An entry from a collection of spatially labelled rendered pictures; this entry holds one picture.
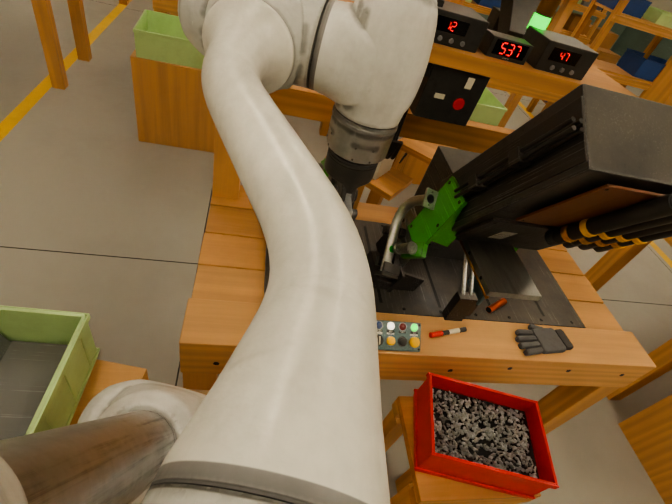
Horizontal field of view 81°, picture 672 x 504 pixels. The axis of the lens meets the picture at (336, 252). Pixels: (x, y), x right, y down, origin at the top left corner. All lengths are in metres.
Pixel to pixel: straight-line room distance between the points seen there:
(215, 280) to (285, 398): 1.04
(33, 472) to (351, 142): 0.44
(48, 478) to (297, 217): 0.23
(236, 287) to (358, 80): 0.81
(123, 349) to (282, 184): 1.90
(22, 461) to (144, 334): 1.84
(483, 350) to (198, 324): 0.81
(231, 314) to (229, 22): 0.78
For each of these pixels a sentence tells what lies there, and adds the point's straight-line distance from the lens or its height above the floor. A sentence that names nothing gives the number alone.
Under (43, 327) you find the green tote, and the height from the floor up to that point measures 0.90.
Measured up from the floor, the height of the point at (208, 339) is 0.90.
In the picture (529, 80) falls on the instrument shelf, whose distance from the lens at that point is 1.28.
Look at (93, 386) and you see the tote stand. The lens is 1.15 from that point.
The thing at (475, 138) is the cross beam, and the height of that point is 1.23.
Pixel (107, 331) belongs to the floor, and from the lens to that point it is 2.19.
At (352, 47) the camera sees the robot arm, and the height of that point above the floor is 1.66.
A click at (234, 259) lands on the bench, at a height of 0.88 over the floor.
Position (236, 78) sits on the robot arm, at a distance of 0.37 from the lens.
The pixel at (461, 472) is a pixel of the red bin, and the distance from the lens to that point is 1.13.
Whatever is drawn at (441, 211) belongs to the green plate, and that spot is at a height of 1.20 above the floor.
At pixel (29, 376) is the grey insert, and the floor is 0.85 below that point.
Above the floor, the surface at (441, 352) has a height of 0.90.
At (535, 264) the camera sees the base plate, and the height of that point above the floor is 0.90.
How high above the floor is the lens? 1.79
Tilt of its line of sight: 43 degrees down
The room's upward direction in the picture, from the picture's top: 19 degrees clockwise
